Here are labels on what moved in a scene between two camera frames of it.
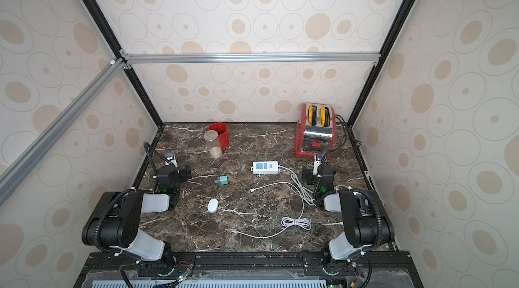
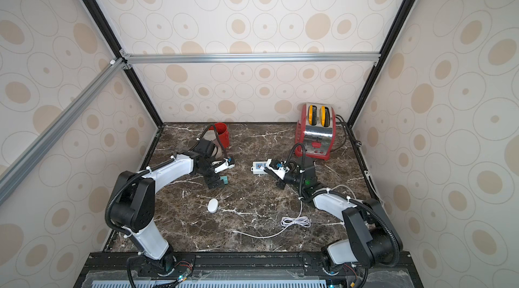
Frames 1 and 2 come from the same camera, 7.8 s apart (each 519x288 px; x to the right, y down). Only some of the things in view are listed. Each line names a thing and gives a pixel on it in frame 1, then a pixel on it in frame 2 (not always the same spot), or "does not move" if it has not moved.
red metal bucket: (224, 134) does not move
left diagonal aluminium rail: (16, 172) does not move
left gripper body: (180, 176) to (208, 170)
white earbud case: (213, 205) does not move
